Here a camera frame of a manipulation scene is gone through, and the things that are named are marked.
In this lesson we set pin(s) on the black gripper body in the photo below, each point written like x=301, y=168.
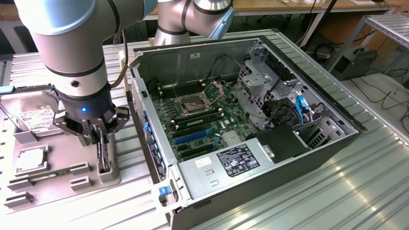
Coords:
x=84, y=107

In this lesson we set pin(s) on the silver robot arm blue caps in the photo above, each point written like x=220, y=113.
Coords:
x=69, y=48

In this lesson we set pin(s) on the blue card retainer clip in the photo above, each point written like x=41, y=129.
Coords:
x=146, y=126
x=160, y=156
x=152, y=138
x=157, y=146
x=162, y=164

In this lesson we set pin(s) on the grey parts rack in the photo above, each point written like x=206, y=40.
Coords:
x=60, y=153

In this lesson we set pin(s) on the silver hard disk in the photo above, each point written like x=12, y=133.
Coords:
x=32, y=115

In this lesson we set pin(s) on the silver CPU chip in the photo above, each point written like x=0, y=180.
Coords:
x=29, y=161

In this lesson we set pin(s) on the thin metal locking lever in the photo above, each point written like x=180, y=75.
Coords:
x=174, y=89

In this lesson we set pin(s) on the loose green RAM stick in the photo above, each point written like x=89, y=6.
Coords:
x=41, y=175

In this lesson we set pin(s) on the long black expansion slot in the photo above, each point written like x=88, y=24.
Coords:
x=189, y=130
x=209, y=146

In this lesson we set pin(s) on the short black expansion slot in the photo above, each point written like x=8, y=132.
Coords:
x=182, y=147

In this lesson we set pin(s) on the blue expansion slot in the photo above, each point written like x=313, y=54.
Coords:
x=189, y=137

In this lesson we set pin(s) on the CPU socket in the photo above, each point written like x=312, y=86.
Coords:
x=192, y=105

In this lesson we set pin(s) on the installed green RAM stick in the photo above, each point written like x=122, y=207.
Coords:
x=194, y=122

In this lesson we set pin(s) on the metal socket cover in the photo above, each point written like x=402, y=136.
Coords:
x=212, y=88

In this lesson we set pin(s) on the blue case latch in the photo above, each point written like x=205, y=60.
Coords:
x=164, y=190

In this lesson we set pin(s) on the green motherboard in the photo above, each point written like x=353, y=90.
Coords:
x=224, y=119

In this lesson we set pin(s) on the silver chipset heatsink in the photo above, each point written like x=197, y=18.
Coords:
x=232, y=139

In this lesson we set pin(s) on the grey power supply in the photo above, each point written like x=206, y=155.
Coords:
x=208, y=177

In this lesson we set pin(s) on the silver disk bay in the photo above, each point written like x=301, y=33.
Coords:
x=318, y=134
x=256, y=79

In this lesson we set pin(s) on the black plastic shroud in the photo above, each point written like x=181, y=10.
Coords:
x=281, y=143

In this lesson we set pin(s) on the black open PC case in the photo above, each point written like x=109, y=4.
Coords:
x=288, y=179

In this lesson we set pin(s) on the wooden desk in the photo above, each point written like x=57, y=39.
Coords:
x=272, y=7

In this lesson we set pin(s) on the black equipment box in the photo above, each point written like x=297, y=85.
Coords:
x=354, y=64

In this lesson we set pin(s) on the aluminium profile frame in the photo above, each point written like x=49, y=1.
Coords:
x=382, y=26

